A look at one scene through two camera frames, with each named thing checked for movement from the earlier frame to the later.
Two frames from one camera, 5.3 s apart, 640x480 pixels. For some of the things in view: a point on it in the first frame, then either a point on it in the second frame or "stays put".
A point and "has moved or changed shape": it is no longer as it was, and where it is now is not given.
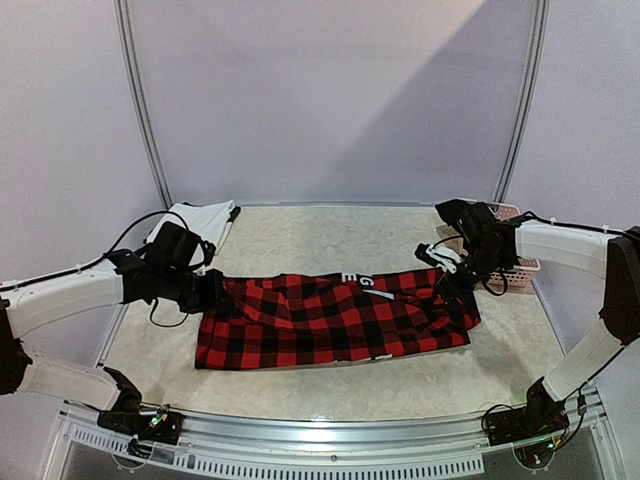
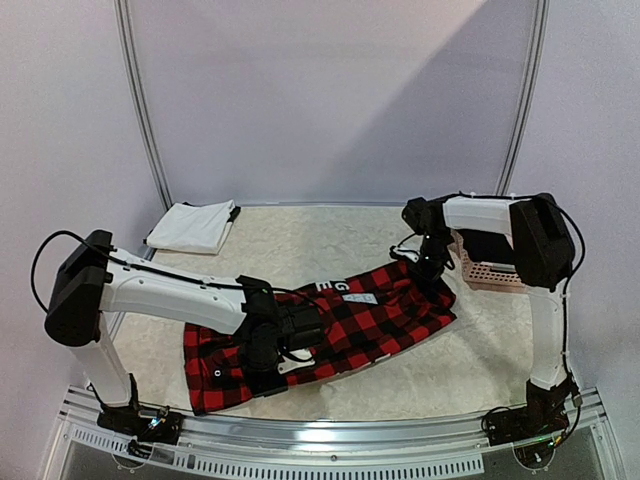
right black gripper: [455, 283] to [431, 270]
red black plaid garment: [322, 318] has moved or changed shape
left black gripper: [213, 299] to [263, 389]
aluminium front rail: [458, 444] stays put
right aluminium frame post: [541, 16] stays put
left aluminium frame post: [122, 20] stays put
